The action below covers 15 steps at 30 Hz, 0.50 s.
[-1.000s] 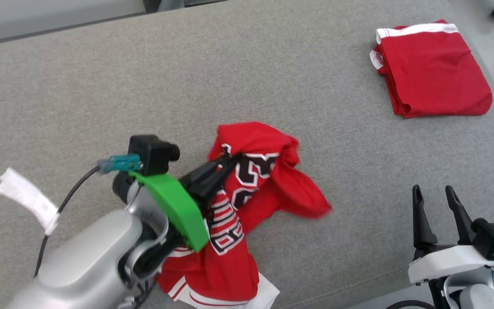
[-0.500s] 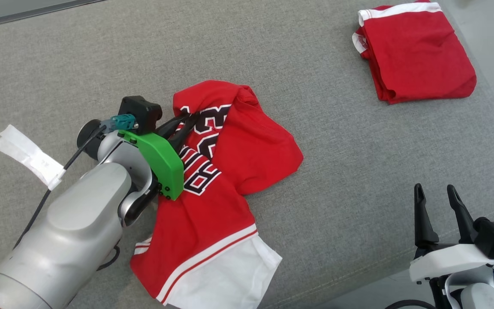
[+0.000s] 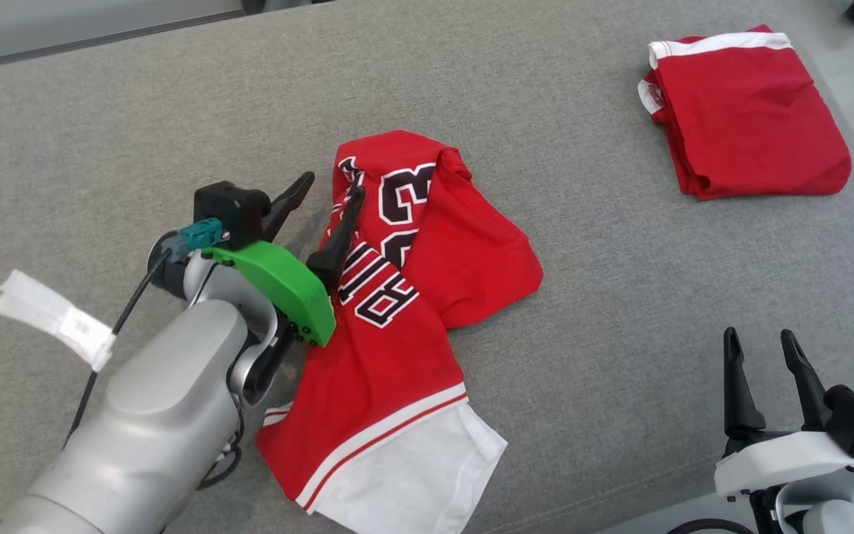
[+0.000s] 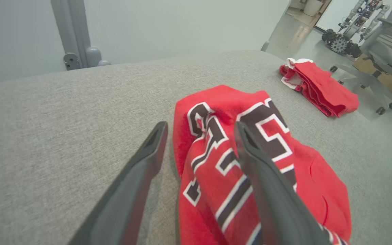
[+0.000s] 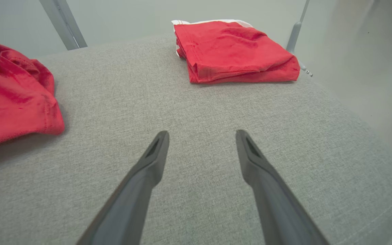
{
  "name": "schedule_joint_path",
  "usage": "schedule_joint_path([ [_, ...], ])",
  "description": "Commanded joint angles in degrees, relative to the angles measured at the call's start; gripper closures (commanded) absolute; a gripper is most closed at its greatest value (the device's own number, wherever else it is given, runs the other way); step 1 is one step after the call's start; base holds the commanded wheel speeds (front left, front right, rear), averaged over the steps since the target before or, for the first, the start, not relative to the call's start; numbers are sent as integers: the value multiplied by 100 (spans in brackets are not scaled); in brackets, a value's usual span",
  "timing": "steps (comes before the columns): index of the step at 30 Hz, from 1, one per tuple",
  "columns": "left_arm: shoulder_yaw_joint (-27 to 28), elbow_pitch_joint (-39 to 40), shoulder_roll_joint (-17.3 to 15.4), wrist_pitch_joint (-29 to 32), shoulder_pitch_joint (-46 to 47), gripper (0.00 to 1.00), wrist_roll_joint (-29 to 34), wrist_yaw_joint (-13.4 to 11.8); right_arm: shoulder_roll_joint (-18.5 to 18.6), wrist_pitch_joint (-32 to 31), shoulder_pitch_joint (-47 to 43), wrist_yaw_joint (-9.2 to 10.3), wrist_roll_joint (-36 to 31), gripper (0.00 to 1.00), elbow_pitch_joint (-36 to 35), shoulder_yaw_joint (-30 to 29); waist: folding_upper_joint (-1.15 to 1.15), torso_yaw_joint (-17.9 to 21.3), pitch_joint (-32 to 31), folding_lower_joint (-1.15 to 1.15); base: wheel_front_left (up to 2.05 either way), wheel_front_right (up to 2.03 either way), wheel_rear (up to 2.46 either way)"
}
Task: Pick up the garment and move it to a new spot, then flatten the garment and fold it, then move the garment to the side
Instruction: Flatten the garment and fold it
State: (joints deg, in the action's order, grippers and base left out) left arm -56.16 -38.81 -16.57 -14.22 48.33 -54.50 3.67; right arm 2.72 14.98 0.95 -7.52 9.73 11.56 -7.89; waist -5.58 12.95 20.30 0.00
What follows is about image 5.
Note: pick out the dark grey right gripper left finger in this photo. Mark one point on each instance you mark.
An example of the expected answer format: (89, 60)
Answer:
(131, 200)

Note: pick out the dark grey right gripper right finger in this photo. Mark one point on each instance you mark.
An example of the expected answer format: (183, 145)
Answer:
(274, 204)

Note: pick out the red and white numbered jersey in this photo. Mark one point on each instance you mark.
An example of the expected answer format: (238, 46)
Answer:
(12, 102)

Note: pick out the red shorts with white trim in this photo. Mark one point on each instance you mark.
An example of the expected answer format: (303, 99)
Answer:
(230, 51)

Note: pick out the thin grey metal pole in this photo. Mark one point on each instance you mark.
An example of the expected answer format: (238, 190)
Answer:
(294, 35)

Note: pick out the grey metal frame post with slot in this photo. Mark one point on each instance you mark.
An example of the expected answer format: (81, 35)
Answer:
(63, 23)

